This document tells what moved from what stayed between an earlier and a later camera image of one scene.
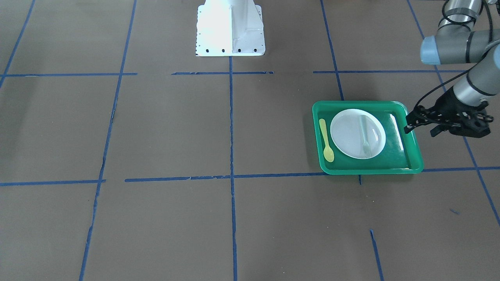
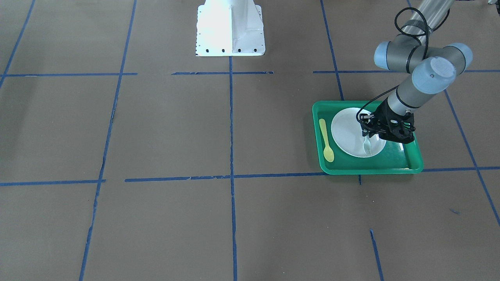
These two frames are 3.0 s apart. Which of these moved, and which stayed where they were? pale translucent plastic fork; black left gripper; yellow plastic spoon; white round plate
Moved: black left gripper
Stayed: white round plate; yellow plastic spoon; pale translucent plastic fork
